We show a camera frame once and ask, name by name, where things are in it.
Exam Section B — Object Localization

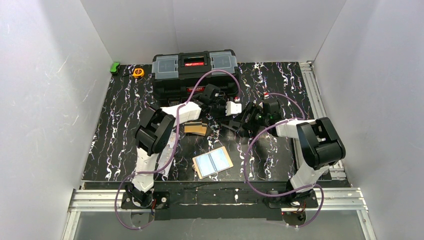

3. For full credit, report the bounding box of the yellow tape measure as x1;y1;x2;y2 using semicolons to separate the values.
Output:
132;68;145;78

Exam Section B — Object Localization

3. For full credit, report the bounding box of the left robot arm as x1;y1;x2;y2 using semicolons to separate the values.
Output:
125;84;241;202

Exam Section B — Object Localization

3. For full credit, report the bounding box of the tan card holder with sleeves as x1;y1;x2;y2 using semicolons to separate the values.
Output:
192;146;234;179

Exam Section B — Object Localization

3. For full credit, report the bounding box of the front aluminium rail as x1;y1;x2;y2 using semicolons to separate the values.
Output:
62;185;376;240

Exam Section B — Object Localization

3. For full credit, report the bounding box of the white aluminium table rail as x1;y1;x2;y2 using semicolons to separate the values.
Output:
299;61;345;173

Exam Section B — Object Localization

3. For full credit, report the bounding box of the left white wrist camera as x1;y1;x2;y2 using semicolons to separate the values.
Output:
225;101;242;116

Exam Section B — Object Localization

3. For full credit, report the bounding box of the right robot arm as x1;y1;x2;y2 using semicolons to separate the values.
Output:
224;99;346;195

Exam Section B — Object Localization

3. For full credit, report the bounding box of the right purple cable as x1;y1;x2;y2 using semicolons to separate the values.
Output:
243;92;325;229

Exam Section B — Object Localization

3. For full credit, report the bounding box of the gold card stack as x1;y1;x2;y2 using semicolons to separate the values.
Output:
183;122;208;136

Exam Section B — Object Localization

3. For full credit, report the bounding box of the black toolbox with clear lids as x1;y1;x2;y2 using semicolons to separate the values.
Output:
151;49;241;107

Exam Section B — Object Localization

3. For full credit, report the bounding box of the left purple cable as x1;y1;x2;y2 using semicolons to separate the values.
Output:
114;69;241;231

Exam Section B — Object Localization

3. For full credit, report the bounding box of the purple cable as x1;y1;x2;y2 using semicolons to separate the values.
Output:
114;69;241;231
243;92;325;229

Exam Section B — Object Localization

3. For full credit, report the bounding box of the green plastic object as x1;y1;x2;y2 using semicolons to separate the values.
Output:
109;62;121;75

